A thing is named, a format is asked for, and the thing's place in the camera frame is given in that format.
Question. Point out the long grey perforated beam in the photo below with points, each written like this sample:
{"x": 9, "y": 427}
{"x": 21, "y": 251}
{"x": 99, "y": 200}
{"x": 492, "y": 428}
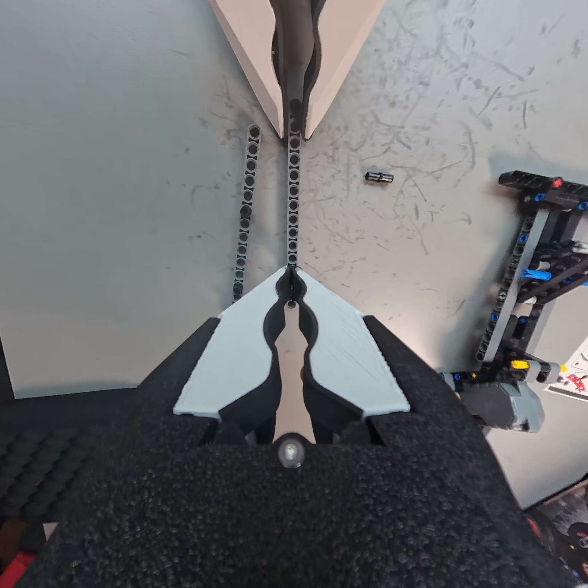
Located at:
{"x": 294, "y": 206}

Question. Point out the long grey beam with pins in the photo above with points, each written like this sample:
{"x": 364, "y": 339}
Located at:
{"x": 248, "y": 183}

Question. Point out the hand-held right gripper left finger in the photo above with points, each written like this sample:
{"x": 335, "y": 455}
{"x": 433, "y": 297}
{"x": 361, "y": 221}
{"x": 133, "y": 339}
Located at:
{"x": 225, "y": 367}

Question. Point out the white sticker sheet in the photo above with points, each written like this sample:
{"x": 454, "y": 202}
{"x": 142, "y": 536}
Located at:
{"x": 574, "y": 367}

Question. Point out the toy truck set box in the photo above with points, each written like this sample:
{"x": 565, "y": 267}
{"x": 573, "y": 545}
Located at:
{"x": 565, "y": 537}

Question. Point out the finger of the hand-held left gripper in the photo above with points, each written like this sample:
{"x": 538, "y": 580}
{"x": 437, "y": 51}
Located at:
{"x": 248, "y": 36}
{"x": 349, "y": 36}

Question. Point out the toy truck chassis assembly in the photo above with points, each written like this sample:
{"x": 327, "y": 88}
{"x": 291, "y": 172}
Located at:
{"x": 500, "y": 404}

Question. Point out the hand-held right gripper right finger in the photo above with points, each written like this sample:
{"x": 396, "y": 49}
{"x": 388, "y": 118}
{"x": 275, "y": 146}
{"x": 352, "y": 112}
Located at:
{"x": 353, "y": 367}

